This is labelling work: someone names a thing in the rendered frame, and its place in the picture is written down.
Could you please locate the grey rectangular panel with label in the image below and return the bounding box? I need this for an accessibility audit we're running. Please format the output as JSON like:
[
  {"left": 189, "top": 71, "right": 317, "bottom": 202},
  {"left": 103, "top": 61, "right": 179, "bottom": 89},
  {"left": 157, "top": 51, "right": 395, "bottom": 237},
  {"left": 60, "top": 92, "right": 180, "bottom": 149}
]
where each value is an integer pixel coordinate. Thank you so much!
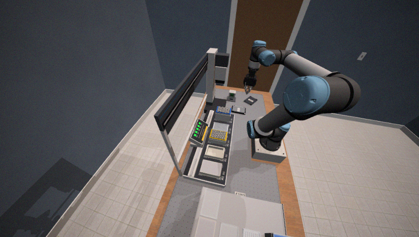
[{"left": 232, "top": 106, "right": 245, "bottom": 113}]

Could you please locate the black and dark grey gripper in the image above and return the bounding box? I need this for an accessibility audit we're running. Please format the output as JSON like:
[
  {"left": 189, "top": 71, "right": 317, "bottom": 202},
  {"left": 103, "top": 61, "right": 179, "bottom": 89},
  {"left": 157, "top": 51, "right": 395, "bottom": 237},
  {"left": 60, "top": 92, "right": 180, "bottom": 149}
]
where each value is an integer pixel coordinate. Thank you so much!
[{"left": 244, "top": 66, "right": 259, "bottom": 94}]

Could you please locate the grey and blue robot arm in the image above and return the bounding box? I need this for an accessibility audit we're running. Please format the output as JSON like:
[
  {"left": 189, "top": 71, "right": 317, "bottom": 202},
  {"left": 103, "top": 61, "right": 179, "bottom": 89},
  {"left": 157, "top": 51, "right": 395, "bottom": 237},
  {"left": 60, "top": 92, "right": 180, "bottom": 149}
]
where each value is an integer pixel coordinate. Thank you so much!
[{"left": 247, "top": 40, "right": 361, "bottom": 152}]

